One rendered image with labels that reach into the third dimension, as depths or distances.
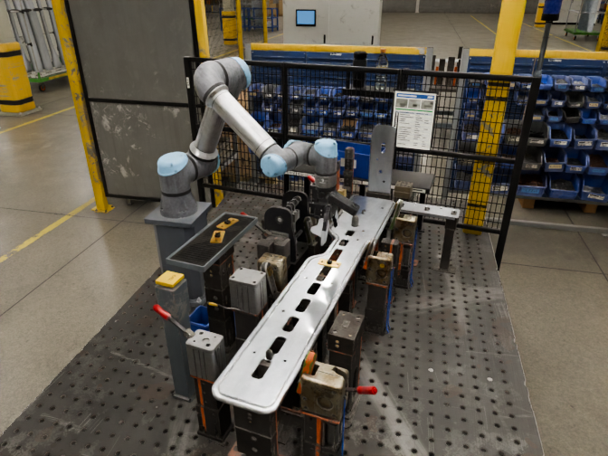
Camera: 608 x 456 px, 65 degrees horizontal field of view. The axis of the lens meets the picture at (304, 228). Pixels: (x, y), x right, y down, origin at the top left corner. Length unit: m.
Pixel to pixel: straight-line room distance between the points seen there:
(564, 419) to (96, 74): 4.07
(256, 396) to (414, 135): 1.70
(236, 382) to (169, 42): 3.15
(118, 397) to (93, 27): 3.23
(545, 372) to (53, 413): 2.43
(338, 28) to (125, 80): 4.90
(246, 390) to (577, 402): 2.05
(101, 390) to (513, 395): 1.39
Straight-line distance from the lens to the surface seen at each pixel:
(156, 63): 4.14
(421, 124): 2.55
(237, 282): 1.49
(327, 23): 8.54
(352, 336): 1.40
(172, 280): 1.43
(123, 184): 4.69
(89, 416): 1.76
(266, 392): 1.28
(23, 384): 3.09
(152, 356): 1.91
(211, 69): 1.68
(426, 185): 2.44
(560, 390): 2.99
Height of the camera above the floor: 1.93
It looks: 27 degrees down
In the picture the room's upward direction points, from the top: straight up
